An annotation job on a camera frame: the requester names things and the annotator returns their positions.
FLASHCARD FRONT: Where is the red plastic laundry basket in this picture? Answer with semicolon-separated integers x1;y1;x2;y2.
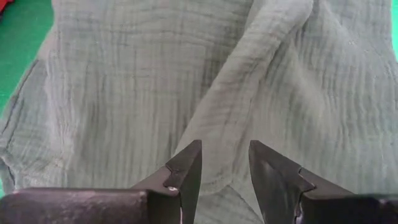
0;0;15;13

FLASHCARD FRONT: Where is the dark green garment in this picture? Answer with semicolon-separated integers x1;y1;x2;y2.
0;0;398;224

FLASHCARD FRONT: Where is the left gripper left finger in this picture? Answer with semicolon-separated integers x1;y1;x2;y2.
0;139;203;224

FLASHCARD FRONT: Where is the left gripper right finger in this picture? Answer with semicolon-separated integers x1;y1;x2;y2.
248;139;398;224

